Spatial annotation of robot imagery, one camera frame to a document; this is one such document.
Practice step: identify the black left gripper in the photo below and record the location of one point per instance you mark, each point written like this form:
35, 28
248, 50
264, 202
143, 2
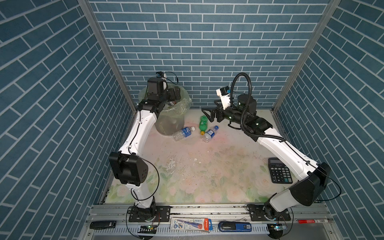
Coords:
171, 97

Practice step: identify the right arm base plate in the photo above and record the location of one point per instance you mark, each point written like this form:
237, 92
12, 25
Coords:
262, 213

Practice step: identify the red marker pen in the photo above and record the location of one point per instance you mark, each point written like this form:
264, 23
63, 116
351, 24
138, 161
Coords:
318, 221

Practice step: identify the blue label water bottle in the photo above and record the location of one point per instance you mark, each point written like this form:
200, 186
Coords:
183, 133

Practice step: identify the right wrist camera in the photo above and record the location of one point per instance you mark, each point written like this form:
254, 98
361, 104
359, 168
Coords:
225, 96

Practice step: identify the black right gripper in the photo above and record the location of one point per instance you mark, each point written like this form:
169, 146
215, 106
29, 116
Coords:
214, 110

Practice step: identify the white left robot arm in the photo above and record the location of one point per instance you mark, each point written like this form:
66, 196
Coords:
127, 163

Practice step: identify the black calculator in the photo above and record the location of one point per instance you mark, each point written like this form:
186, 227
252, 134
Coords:
279, 172

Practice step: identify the blue black device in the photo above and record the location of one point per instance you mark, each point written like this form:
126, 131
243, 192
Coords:
229, 227

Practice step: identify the green lined trash bin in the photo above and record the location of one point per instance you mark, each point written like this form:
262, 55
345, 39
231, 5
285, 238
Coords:
174, 114

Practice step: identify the green plastic bottle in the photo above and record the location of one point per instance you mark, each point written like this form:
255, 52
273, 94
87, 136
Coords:
203, 126

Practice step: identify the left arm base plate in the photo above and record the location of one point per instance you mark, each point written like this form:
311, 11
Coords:
152, 214

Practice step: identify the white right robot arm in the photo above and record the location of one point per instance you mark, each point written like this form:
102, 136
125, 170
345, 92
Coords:
312, 177

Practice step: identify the black remote control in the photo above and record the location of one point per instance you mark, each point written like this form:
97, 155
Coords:
99, 225

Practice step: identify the small blue label bottle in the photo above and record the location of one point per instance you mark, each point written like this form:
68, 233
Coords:
209, 134

